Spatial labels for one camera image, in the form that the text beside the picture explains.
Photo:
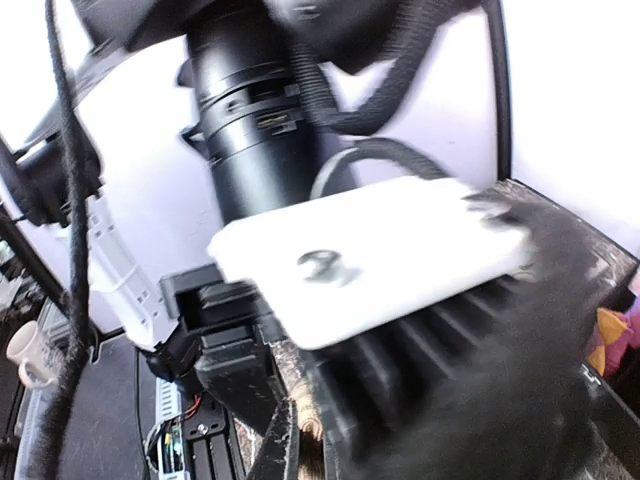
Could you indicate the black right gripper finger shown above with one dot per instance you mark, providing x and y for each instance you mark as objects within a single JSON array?
[{"x": 278, "y": 456}]

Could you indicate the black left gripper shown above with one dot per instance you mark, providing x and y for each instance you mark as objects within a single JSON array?
[{"x": 443, "y": 327}]

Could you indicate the magenta striped sock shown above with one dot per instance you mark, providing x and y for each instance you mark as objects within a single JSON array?
[{"x": 614, "y": 333}]

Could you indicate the black compartment storage box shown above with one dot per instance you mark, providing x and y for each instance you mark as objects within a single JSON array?
[{"x": 616, "y": 407}]

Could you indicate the white coffee mug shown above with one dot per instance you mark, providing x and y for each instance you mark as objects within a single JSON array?
[{"x": 34, "y": 355}]

